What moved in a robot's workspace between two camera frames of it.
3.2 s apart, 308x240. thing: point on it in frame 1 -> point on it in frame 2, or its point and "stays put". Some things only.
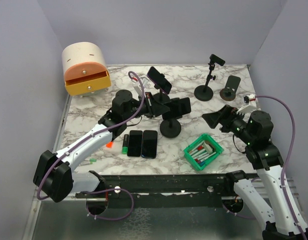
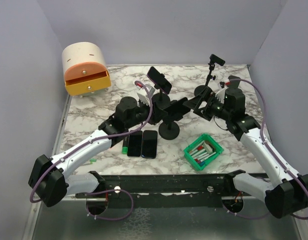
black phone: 149,145 stays put
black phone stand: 204,93 stays put
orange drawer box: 85,69 stays put
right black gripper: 224,116 -> 195,103
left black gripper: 154,108 -> 157,114
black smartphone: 135,143 stays put
